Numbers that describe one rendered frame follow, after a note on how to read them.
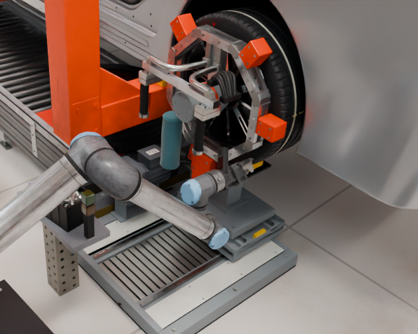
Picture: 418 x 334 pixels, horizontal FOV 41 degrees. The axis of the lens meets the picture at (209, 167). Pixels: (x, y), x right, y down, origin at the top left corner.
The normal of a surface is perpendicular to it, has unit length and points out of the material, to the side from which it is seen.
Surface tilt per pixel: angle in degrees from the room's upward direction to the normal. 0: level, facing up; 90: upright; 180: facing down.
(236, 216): 0
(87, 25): 90
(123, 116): 90
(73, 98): 90
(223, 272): 0
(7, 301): 0
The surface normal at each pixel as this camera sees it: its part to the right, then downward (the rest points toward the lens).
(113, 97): 0.68, 0.47
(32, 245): 0.10, -0.82
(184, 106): -0.73, 0.33
